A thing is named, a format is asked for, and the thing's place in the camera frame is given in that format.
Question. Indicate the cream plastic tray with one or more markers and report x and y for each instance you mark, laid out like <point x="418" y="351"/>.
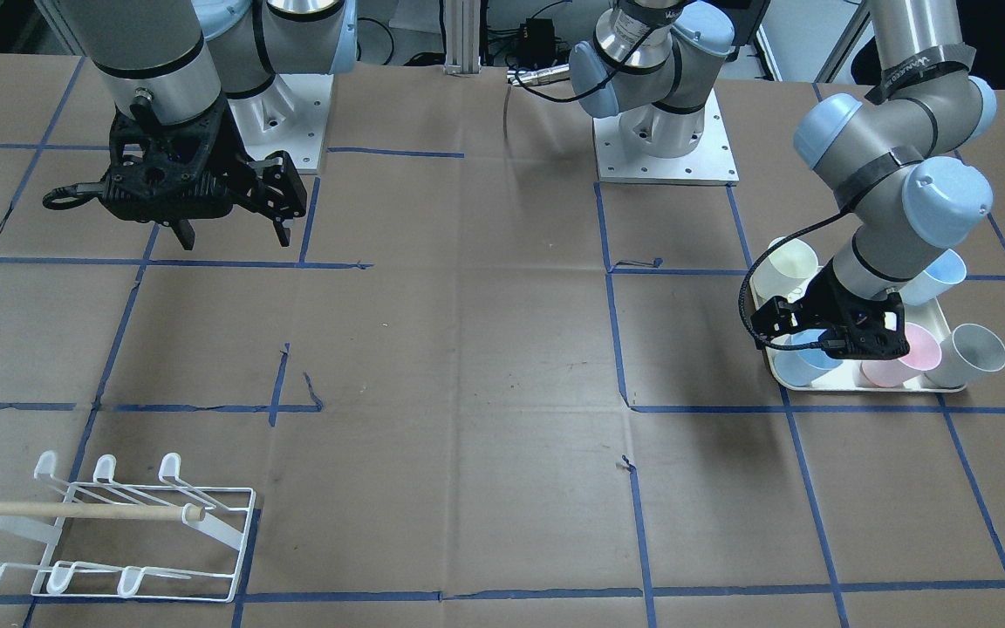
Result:
<point x="819" y="336"/>

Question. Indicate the grey plastic cup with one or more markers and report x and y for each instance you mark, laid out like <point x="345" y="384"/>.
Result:
<point x="974" y="353"/>

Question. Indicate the aluminium frame post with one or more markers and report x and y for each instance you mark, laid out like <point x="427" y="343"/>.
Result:
<point x="462" y="32"/>

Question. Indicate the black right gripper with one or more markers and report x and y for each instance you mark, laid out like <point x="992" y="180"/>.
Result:
<point x="231" y="150"/>

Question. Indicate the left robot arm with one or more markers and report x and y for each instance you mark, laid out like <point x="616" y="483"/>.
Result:
<point x="886" y="158"/>

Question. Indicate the light blue plastic cup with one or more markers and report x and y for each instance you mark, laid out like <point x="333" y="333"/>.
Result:
<point x="945" y="272"/>

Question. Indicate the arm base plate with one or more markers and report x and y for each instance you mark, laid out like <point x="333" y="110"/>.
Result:
<point x="289" y="114"/>
<point x="651" y="146"/>

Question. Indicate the pale green plastic cup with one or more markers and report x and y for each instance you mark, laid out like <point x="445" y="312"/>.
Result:
<point x="786" y="270"/>

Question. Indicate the pink plastic cup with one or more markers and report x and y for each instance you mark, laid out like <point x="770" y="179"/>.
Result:
<point x="924" y="355"/>

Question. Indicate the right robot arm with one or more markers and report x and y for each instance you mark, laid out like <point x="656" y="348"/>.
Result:
<point x="202" y="105"/>

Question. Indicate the white wire cup rack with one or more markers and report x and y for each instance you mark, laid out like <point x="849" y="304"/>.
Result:
<point x="168" y="539"/>

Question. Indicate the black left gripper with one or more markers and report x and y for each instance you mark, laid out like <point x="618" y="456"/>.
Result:
<point x="830" y="294"/>

